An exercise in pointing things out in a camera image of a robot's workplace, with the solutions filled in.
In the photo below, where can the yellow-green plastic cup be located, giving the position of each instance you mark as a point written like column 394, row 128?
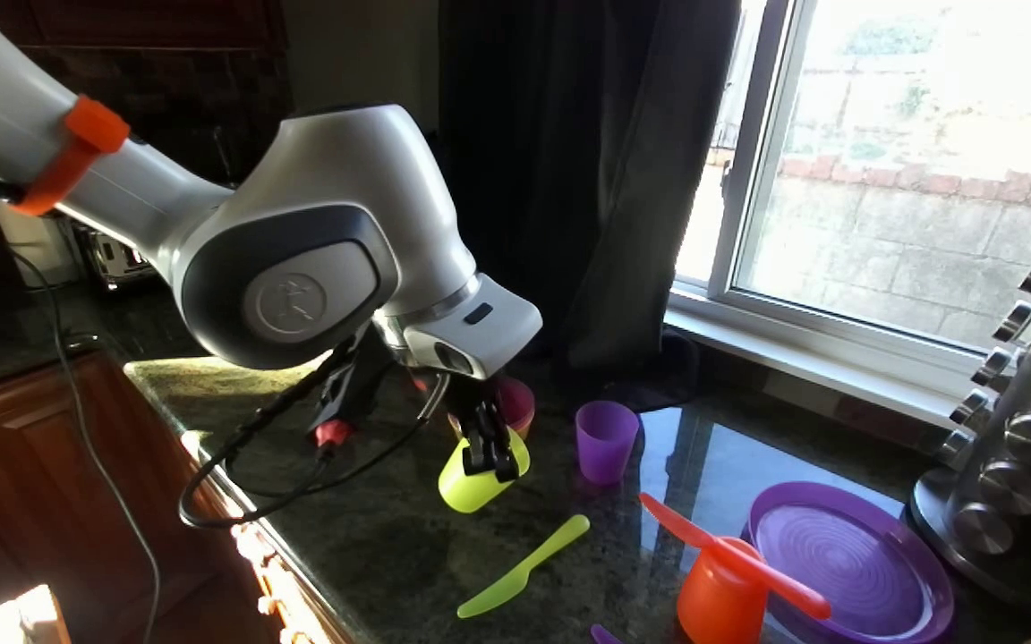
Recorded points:
column 469, row 491

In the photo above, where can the purple plastic plate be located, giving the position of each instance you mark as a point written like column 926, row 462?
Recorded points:
column 877, row 579

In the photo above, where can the dark window curtain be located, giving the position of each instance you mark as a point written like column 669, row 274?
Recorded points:
column 575, row 136

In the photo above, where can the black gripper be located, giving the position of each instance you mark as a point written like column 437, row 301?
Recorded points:
column 484, row 450

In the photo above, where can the pink and yellow bowls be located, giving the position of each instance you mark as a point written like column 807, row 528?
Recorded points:
column 490, row 406

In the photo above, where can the orange plastic utensil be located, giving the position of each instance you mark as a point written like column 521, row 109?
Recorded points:
column 804, row 600

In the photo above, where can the orange plastic cup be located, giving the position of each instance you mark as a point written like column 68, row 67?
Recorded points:
column 721, row 606

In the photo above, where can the purple plastic cup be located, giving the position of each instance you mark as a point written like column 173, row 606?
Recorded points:
column 605, row 439

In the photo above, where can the white window frame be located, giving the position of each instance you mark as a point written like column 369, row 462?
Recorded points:
column 865, row 212

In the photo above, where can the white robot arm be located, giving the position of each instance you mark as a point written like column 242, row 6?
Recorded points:
column 340, row 234

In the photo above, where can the yellow-green plastic knife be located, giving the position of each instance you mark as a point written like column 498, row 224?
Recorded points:
column 507, row 588

